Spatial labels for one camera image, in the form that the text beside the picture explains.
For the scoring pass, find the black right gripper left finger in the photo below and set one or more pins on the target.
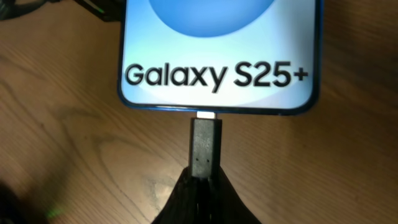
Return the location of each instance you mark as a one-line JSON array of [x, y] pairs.
[[181, 207]]

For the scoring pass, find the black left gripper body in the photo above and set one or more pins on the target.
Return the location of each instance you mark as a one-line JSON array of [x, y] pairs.
[[106, 10]]

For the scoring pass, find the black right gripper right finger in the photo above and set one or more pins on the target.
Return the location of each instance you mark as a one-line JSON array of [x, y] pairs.
[[226, 205]]

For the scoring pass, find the blue smartphone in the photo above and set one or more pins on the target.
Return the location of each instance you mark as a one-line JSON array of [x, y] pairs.
[[250, 57]]

